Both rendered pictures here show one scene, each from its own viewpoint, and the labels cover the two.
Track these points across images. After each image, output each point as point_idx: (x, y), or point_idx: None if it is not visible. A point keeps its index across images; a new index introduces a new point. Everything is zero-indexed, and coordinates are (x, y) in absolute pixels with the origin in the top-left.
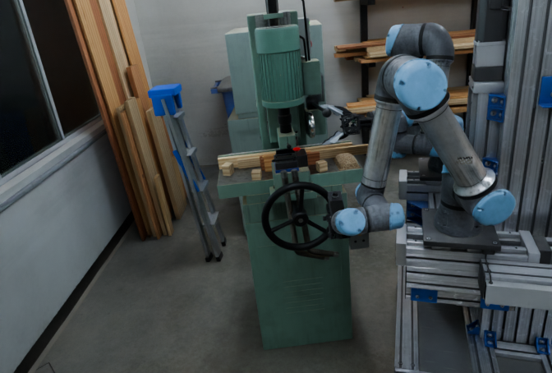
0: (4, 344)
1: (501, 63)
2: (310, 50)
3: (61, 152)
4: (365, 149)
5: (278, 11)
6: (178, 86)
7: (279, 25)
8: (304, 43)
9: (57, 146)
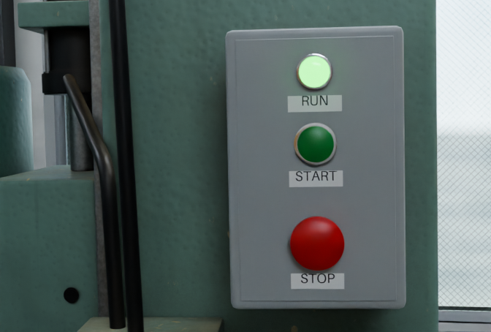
0: None
1: None
2: (231, 284)
3: (448, 329)
4: None
5: None
6: None
7: (57, 66)
8: (102, 204)
9: (476, 318)
